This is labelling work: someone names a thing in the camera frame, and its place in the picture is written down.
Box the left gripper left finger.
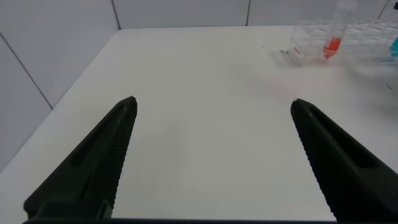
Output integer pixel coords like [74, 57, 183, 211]
[23, 95, 138, 220]

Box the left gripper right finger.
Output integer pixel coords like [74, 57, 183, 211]
[290, 98, 398, 223]

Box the test tube with blue pigment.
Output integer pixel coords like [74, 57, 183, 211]
[389, 35, 398, 58]

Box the clear plastic test tube rack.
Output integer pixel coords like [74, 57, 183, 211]
[287, 19, 398, 67]

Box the test tube with red pigment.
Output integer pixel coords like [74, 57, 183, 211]
[322, 0, 358, 60]

